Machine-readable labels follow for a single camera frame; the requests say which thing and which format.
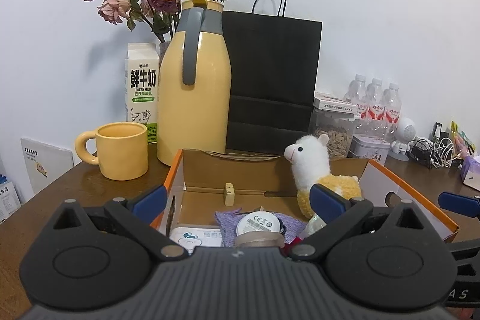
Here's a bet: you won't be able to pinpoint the iridescent plastic bag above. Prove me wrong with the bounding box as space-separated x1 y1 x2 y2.
298 214 326 240

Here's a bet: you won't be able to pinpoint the white yellow alpaca plush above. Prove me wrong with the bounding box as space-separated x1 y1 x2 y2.
284 134 362 219

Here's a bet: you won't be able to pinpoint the yellow stamped soap block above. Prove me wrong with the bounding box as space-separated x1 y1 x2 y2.
224 183 235 206

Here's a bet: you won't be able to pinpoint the purple knitted cloth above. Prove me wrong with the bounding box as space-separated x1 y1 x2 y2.
215 209 307 247

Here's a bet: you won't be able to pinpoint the white rectangular case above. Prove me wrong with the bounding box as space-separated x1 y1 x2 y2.
169 226 223 254

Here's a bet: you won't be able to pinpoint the orange cardboard box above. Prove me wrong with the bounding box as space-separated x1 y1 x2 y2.
151 149 459 242

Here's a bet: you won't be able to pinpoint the yellow ceramic mug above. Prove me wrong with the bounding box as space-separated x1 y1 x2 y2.
75 122 149 181

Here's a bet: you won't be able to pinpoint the grey metal tin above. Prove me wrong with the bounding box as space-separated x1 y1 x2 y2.
347 135 391 166

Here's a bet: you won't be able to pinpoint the clear seed container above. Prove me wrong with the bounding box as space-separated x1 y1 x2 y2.
308 109 355 160

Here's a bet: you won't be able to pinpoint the white red flat box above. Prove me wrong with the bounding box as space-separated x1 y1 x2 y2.
313 93 357 115

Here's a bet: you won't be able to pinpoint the yellow thermos jug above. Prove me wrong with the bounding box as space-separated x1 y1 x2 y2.
157 0 231 166

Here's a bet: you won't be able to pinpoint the white robot speaker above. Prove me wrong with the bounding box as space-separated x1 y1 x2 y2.
389 117 416 162

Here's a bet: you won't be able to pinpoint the left water bottle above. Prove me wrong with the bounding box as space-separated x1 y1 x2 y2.
343 74 368 113

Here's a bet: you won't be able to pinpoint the water bottle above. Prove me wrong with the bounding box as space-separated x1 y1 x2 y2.
343 74 368 113
381 83 402 140
364 78 385 136

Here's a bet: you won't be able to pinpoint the middle water bottle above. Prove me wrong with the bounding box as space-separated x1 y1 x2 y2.
364 78 385 136

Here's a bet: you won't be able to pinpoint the purple tissue pack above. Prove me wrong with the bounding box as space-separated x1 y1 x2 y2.
460 156 480 191

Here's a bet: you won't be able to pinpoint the right water bottle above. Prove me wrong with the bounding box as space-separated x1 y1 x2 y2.
381 83 402 140

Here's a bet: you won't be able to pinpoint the white milk carton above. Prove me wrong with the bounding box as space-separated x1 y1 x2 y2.
124 43 160 144

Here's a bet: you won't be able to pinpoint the black paper bag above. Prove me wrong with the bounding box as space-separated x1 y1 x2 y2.
222 0 322 154

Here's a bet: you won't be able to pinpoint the tangled black white cables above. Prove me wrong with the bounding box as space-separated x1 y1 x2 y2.
406 137 457 169

